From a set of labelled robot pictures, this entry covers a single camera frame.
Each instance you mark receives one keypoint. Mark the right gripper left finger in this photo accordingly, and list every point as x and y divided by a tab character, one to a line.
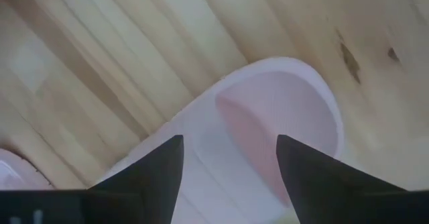
157	177

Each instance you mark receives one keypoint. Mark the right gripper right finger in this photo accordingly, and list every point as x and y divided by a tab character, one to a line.
311	183

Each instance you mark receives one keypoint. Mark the pink slide sandal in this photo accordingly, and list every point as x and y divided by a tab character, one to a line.
13	173
268	110

